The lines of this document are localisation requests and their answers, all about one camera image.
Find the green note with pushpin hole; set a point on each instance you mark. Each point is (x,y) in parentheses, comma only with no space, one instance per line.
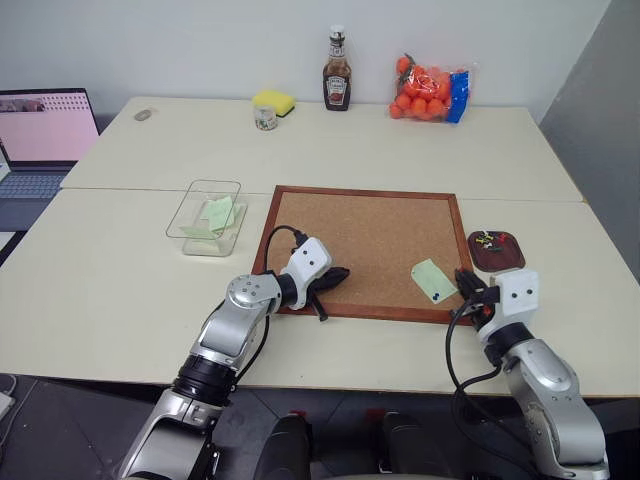
(430,277)

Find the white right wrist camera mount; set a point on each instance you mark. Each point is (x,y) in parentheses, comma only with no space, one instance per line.
(517,295)

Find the wood-framed cork board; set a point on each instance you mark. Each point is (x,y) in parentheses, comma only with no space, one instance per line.
(370,235)

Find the small printed jar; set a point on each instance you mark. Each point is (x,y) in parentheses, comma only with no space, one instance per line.
(265,118)

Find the open laptop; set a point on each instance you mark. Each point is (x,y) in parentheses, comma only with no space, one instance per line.
(40,135)

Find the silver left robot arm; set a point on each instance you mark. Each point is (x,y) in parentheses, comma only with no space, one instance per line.
(235,330)

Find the brown tray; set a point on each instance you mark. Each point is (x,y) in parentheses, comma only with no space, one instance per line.
(505,257)

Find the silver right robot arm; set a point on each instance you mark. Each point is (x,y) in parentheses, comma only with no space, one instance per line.
(550,390)

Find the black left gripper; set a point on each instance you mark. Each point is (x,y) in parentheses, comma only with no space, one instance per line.
(320,286)

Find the ketchup bottle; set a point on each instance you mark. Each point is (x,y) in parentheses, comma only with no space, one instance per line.
(336,75)

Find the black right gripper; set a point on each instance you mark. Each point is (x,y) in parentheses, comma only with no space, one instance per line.
(484,306)

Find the white device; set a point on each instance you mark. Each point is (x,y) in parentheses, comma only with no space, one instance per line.
(4,400)

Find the flat green paper note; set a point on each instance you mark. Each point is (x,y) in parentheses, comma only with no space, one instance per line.
(196,231)

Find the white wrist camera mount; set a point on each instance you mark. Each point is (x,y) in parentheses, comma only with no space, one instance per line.
(517,295)
(309,262)

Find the yellow sponge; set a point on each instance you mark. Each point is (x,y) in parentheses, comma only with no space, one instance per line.
(274,100)

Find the bag of oranges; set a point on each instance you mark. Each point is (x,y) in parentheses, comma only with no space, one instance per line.
(422,92)

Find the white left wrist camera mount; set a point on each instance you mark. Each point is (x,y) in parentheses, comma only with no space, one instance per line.
(309,262)

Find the clear plastic box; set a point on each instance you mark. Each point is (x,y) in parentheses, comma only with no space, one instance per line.
(200,247)

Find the dark rounded shape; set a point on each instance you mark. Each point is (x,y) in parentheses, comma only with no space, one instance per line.
(285,450)
(410,450)

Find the large green paper note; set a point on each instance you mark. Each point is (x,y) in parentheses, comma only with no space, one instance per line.
(218,211)

